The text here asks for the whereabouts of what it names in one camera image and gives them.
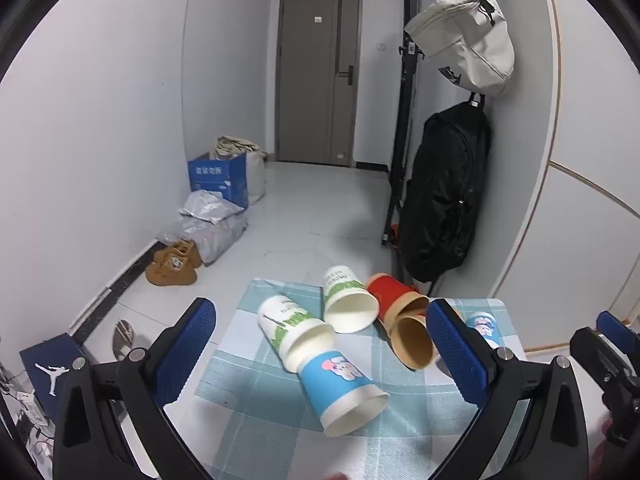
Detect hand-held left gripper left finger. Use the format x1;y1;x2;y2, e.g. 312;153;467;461
52;297;217;480

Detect blue cardboard box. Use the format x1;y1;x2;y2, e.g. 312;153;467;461
188;152;250;211

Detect black backpack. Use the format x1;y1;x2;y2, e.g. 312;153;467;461
400;92;492;284

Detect grey door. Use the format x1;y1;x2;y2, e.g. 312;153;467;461
276;0;362;166

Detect tangled cables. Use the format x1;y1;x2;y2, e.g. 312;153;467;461
0;360;57;466

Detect brown paper cup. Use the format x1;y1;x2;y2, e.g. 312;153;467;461
389;305;442;372

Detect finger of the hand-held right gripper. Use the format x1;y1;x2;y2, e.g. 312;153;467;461
570;310;640;447

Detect blue checkered tablecloth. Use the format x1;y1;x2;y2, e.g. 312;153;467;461
164;277;532;480

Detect dark blue shoe box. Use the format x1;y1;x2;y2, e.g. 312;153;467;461
19;332;94;422

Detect red paper cup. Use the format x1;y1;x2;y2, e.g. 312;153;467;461
365;273;431;330

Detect green and white paper cup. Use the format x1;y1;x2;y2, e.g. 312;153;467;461
321;264;379;334
257;295;337;374

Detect black folding stand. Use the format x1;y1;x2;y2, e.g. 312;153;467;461
381;0;426;247

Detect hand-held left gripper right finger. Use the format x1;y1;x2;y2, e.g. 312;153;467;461
425;298;591;480

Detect blue cartoon paper cup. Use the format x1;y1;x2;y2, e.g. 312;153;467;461
298;349;391;437
462;310;507;351

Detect beige tote bag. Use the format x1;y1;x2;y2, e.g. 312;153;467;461
215;135;269;206

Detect grey plastic parcel bag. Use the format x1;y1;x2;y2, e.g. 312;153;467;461
180;190;244;225
155;212;250;267

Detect white hanging bag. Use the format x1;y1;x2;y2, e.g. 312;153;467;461
403;0;516;97

